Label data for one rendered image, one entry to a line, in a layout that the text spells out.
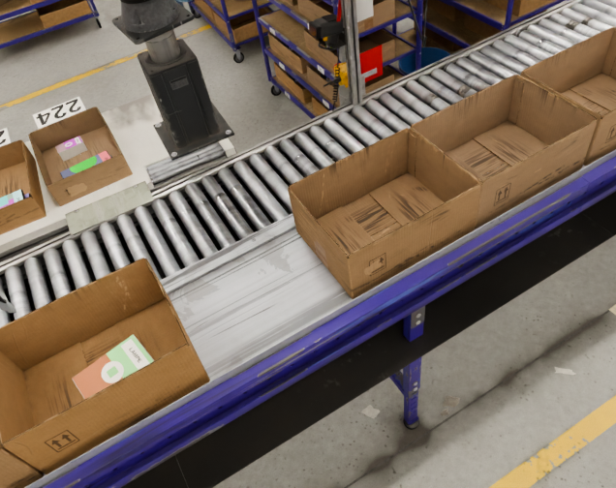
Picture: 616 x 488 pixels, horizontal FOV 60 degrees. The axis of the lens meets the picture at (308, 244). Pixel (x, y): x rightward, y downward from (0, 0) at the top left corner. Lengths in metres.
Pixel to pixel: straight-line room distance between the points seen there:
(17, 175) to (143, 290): 1.07
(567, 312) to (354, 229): 1.25
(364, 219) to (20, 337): 0.91
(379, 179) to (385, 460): 1.04
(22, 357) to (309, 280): 0.72
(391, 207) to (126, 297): 0.75
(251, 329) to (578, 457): 1.31
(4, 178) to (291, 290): 1.37
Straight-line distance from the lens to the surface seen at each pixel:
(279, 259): 1.44
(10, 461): 1.27
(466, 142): 1.74
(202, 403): 1.23
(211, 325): 1.36
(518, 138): 1.76
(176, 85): 1.99
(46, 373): 1.47
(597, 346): 2.41
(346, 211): 1.51
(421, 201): 1.53
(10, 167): 2.41
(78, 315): 1.41
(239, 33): 4.07
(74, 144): 2.29
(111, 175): 2.08
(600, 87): 2.03
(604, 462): 2.20
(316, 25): 1.98
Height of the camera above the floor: 1.97
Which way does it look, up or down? 48 degrees down
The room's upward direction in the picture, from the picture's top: 11 degrees counter-clockwise
